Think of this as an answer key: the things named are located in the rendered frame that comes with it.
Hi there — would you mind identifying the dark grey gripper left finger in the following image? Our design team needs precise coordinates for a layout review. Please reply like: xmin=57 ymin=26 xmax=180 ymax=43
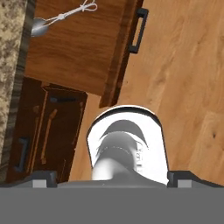
xmin=0 ymin=170 xmax=58 ymax=188

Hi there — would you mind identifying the black drawer handle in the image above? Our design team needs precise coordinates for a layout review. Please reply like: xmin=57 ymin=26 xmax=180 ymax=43
xmin=129 ymin=7 xmax=150 ymax=54

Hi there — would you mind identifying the white and black round object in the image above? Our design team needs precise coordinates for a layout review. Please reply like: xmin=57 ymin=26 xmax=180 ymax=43
xmin=86 ymin=104 xmax=171 ymax=186

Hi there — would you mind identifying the open wooden drawer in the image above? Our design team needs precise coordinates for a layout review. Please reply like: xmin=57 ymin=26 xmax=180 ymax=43
xmin=24 ymin=0 xmax=145 ymax=109

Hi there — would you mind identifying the short black cupboard handle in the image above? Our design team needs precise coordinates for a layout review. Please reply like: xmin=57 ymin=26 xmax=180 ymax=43
xmin=49 ymin=95 xmax=78 ymax=104

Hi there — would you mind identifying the long black cabinet handle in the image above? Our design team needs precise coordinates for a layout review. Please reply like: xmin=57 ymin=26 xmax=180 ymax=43
xmin=14 ymin=136 xmax=31 ymax=172

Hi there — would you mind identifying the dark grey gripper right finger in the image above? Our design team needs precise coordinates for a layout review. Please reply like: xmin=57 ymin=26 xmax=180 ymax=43
xmin=167 ymin=170 xmax=224 ymax=188

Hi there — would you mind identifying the dark wooden cupboard door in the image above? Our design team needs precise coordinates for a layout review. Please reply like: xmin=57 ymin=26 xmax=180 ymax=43
xmin=29 ymin=82 xmax=88 ymax=184

